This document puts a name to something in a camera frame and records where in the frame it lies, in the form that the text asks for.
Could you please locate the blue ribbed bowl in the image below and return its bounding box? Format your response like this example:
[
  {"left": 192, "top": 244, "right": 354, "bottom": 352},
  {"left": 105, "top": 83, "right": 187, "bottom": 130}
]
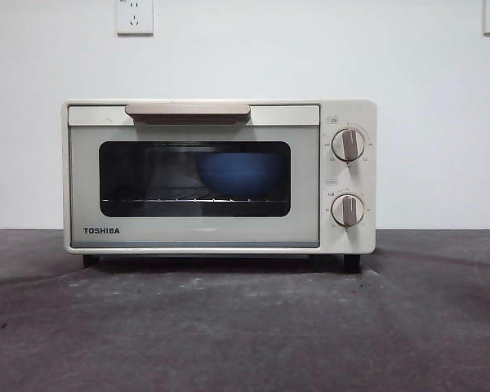
[{"left": 194, "top": 151, "right": 282, "bottom": 198}]

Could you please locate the oven door with beige handle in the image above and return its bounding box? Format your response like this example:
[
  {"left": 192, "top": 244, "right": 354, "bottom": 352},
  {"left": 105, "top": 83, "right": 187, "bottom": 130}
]
[{"left": 68, "top": 104, "right": 322, "bottom": 249}]

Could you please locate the beige timer knob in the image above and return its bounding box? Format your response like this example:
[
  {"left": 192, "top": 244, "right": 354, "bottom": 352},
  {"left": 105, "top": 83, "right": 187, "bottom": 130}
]
[{"left": 329, "top": 194, "right": 365, "bottom": 228}]

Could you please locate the beige temperature knob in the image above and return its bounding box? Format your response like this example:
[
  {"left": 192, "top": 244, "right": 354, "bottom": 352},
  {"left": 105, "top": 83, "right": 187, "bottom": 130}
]
[{"left": 330, "top": 127, "right": 368, "bottom": 163}]

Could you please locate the cream Toshiba toaster oven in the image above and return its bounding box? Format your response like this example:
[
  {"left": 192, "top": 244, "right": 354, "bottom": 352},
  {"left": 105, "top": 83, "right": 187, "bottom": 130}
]
[{"left": 62, "top": 99, "right": 378, "bottom": 274}]

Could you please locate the metal wire oven rack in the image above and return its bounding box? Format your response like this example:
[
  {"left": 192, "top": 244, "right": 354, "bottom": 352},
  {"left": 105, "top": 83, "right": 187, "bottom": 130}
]
[{"left": 101, "top": 197, "right": 271, "bottom": 204}]

